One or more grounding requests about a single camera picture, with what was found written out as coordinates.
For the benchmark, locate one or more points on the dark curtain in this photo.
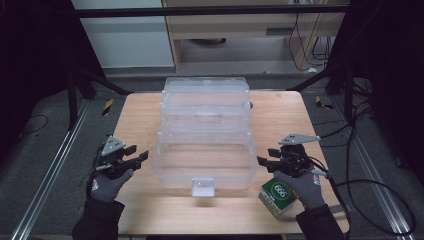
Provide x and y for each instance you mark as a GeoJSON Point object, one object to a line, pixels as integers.
{"type": "Point", "coordinates": [33, 66]}
{"type": "Point", "coordinates": [393, 66]}

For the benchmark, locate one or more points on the black horizontal frame bar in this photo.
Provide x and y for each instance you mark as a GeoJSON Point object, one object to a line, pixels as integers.
{"type": "Point", "coordinates": [200, 11]}

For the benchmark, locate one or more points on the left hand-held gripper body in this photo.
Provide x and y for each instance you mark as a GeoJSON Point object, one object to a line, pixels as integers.
{"type": "Point", "coordinates": [113, 163]}

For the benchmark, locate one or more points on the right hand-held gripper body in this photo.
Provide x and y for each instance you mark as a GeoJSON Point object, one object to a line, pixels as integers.
{"type": "Point", "coordinates": [295, 161]}

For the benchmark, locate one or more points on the black metal stand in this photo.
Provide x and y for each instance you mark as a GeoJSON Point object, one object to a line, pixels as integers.
{"type": "Point", "coordinates": [71, 100]}
{"type": "Point", "coordinates": [349, 96]}

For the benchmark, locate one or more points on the person's right hand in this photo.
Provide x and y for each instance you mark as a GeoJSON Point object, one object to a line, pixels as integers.
{"type": "Point", "coordinates": [306, 190]}

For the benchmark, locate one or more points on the grey tape strip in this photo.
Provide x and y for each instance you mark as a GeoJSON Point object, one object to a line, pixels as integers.
{"type": "Point", "coordinates": [335, 209]}

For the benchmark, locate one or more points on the person's left hand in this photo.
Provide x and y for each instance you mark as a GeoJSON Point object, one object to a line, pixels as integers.
{"type": "Point", "coordinates": [105, 190]}

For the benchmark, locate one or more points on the aluminium floor rail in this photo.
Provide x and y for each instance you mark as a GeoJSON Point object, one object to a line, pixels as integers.
{"type": "Point", "coordinates": [50, 173]}
{"type": "Point", "coordinates": [373, 173]}

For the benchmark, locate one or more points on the white cabinet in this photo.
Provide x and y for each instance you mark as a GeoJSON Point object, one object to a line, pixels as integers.
{"type": "Point", "coordinates": [126, 40]}

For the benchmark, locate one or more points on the green white carton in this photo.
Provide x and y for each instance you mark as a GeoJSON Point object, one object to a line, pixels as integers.
{"type": "Point", "coordinates": [275, 200]}

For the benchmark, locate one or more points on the yellow black floor tape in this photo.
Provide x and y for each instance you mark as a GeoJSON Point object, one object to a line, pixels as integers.
{"type": "Point", "coordinates": [321, 103]}
{"type": "Point", "coordinates": [107, 107]}

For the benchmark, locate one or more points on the light wooden desk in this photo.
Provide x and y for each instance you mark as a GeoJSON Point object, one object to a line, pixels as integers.
{"type": "Point", "coordinates": [233, 25]}

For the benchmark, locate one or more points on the clear plastic storage box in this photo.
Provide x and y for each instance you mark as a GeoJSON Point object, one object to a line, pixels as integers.
{"type": "Point", "coordinates": [205, 160]}

